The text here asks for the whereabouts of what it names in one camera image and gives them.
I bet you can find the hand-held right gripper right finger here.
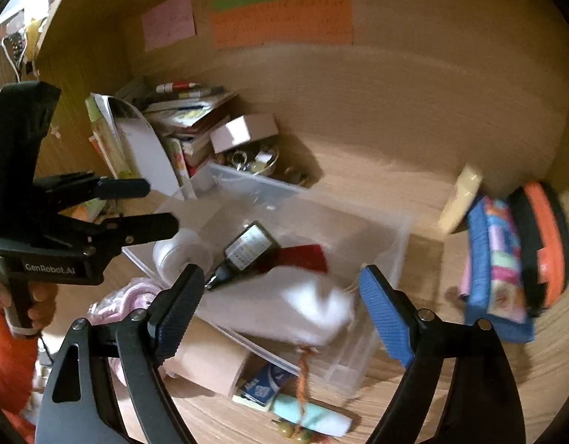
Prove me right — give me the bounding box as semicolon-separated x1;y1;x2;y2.
358;265;526;444

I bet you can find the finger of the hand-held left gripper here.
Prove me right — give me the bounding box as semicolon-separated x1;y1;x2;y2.
35;172;151;213
53;213;180;260

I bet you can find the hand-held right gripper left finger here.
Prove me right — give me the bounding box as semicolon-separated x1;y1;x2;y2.
35;263;206;444

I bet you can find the white tape roll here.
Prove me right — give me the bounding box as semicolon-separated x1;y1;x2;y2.
152;229;216;283

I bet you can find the pink hair curler bundle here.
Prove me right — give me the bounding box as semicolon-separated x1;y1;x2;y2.
88;277;162;387

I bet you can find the clear plastic storage box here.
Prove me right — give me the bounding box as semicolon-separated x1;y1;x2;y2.
122;162;412;396

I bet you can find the white cloth bundle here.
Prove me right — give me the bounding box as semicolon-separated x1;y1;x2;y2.
203;266;356;345

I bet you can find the blue printed small pack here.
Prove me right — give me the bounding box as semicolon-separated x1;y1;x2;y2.
238;363;295;408

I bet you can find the person's left forearm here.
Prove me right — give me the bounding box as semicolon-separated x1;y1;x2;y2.
0;303;40;432

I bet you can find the person's left hand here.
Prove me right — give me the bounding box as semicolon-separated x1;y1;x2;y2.
0;268;58;334

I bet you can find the white paper sheet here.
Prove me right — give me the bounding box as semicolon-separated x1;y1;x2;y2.
109;95;181;197

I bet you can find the green yellow book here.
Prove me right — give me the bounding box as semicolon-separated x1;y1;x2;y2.
85;94;130;181

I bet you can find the brown cardboard tube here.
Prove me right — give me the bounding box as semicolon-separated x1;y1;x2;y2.
166;317;250;398

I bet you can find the dark glue bottle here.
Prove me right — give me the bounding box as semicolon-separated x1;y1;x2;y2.
205;222;281;291

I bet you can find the stack of books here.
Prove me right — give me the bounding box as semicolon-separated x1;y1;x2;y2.
113;76;239;181

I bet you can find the red cloth piece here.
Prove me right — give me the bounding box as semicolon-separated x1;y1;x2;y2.
261;243;329;275

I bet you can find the yellow sticky note pad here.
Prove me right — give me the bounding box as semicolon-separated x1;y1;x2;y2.
233;391;271;411

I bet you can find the blue pencil case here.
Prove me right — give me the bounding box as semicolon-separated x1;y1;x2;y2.
460;196;535;344

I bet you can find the small clear bowl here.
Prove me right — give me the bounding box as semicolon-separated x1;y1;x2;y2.
210;143;281;177

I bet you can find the light green rolled paper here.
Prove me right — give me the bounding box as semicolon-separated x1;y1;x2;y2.
270;395;352;438

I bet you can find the small white box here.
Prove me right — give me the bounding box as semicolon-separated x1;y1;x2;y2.
209;113;280;154

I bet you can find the cream lotion bottle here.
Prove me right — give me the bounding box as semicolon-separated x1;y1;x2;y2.
438;164;484;234

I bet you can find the pink paper note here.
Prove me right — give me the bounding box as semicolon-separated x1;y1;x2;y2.
142;0;196;51

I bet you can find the orange black zip case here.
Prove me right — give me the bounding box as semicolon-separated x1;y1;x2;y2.
511;181;569;317

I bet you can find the orange paper note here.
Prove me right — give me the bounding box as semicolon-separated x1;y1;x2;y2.
210;0;354;49

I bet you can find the orange braided cord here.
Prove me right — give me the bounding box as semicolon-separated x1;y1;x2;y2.
294;347;314;426

